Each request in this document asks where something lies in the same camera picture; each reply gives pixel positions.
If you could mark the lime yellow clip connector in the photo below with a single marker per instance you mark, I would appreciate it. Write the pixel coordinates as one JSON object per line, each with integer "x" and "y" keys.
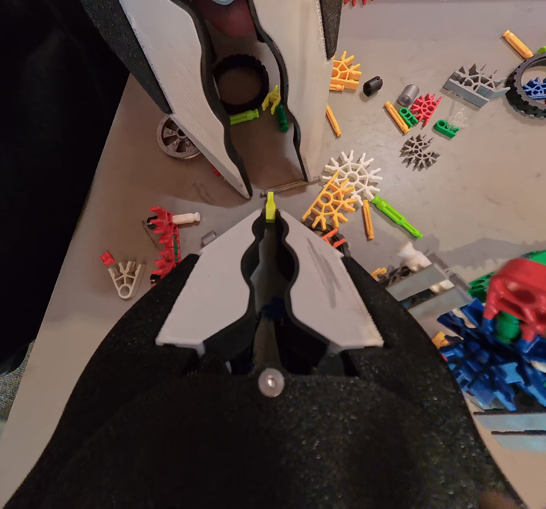
{"x": 270, "y": 210}

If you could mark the white fan connector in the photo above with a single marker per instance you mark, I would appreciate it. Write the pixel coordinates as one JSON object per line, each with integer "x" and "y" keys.
{"x": 126, "y": 276}

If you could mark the grey blue panel pair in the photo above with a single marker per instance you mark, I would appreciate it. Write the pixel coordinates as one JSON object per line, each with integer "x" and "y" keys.
{"x": 512, "y": 428}

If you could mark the small green clip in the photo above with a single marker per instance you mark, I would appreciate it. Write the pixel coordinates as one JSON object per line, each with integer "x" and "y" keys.
{"x": 445, "y": 128}
{"x": 408, "y": 117}

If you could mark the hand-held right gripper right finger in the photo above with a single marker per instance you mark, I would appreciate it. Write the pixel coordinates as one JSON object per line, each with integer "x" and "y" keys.
{"x": 332, "y": 295}

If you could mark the white snowflake connector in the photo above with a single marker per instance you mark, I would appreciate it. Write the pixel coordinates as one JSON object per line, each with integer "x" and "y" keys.
{"x": 345, "y": 177}

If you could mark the red frame connector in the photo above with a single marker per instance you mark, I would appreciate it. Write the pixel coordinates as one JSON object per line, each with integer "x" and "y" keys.
{"x": 516, "y": 291}

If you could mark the dark green rod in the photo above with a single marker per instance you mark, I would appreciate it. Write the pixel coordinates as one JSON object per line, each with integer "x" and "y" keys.
{"x": 282, "y": 118}

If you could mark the small red clip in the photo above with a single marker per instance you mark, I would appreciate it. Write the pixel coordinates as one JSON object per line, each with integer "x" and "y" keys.
{"x": 108, "y": 258}

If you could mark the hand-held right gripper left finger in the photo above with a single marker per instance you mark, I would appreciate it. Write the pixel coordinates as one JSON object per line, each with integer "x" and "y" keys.
{"x": 200, "y": 300}

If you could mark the large black knobby tyre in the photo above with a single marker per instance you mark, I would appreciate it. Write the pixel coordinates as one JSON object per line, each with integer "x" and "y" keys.
{"x": 514, "y": 99}

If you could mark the orange fan connector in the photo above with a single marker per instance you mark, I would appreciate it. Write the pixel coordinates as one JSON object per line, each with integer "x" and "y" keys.
{"x": 345, "y": 72}

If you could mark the grey connector with panel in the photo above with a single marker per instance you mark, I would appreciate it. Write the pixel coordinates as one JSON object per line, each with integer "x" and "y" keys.
{"x": 473, "y": 86}

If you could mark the yellow half-circle connector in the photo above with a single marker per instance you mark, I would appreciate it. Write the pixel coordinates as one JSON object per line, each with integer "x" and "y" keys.
{"x": 320, "y": 200}

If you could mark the dark grey snowflake connector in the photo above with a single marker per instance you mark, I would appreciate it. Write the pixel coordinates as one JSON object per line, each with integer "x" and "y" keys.
{"x": 419, "y": 153}

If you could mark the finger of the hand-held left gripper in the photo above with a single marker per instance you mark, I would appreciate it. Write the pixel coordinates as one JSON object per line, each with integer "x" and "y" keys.
{"x": 298, "y": 48}
{"x": 179, "y": 69}

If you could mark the clear plastic piece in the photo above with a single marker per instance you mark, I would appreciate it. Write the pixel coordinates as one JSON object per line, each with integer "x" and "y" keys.
{"x": 460, "y": 117}

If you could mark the person's left hand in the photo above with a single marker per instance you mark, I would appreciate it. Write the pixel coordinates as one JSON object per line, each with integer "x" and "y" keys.
{"x": 232, "y": 18}

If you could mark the green connector structure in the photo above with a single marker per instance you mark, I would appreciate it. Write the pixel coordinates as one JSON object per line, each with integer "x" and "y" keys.
{"x": 480, "y": 283}

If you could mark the black spacer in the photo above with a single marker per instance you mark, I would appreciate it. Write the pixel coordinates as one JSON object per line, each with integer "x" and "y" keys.
{"x": 373, "y": 86}

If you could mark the dark grey spacer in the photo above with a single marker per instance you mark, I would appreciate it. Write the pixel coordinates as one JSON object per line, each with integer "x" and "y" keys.
{"x": 209, "y": 238}

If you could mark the white rod with black cap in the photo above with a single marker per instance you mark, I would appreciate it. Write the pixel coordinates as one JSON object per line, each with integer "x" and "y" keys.
{"x": 185, "y": 217}

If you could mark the silver spacer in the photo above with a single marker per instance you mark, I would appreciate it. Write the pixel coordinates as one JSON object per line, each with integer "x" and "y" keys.
{"x": 408, "y": 95}

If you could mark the orange short rod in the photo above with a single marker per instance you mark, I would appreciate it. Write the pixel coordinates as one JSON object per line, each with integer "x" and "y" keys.
{"x": 396, "y": 117}
{"x": 333, "y": 121}
{"x": 517, "y": 44}
{"x": 368, "y": 219}

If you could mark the white thick rod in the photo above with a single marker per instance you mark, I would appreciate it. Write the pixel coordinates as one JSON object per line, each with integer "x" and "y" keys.
{"x": 411, "y": 255}

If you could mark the grey spoked wheel hub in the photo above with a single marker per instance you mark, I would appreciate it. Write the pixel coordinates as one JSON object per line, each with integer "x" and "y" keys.
{"x": 187, "y": 153}

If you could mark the red connector strip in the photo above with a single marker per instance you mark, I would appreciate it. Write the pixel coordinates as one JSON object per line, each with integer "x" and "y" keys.
{"x": 166, "y": 240}

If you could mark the thin metal rod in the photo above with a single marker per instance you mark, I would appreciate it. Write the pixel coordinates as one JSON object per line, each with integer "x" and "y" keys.
{"x": 290, "y": 185}

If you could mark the black toy tyre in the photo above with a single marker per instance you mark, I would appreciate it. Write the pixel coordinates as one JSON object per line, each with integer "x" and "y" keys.
{"x": 341, "y": 244}
{"x": 263, "y": 82}

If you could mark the small red connector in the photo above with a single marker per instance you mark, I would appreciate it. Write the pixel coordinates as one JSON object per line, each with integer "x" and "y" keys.
{"x": 426, "y": 110}

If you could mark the yellow clip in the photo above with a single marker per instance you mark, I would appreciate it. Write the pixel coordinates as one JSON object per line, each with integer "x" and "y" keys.
{"x": 271, "y": 100}

